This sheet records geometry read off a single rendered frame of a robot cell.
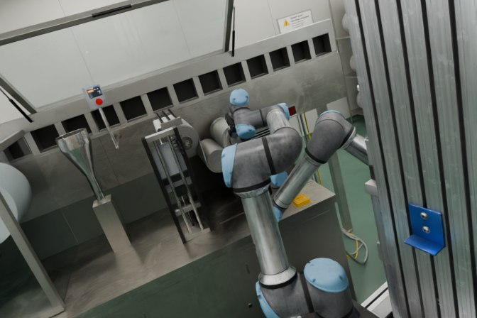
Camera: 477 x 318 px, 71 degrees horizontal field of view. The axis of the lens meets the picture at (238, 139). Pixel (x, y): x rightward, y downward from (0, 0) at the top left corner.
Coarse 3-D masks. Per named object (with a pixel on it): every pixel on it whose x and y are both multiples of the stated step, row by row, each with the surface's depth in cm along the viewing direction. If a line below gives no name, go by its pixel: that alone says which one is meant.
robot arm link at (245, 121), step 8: (240, 112) 132; (248, 112) 133; (256, 112) 131; (240, 120) 131; (248, 120) 131; (256, 120) 130; (240, 128) 130; (248, 128) 129; (256, 128) 133; (240, 136) 132; (248, 136) 134
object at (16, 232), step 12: (0, 144) 137; (0, 192) 122; (0, 204) 121; (0, 216) 122; (12, 216) 124; (12, 228) 124; (24, 240) 126; (24, 252) 127; (36, 264) 129; (36, 276) 130; (48, 276) 134; (48, 288) 133; (60, 300) 136; (48, 312) 135
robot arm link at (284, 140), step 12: (264, 108) 132; (276, 108) 128; (264, 120) 130; (276, 120) 114; (288, 120) 132; (276, 132) 100; (288, 132) 97; (276, 144) 92; (288, 144) 93; (300, 144) 97; (276, 156) 91; (288, 156) 92; (276, 168) 92; (288, 168) 95
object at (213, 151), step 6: (204, 144) 182; (210, 144) 178; (216, 144) 179; (204, 150) 175; (210, 150) 169; (216, 150) 167; (222, 150) 168; (210, 156) 166; (216, 156) 168; (210, 162) 168; (216, 162) 168; (210, 168) 168; (216, 168) 170
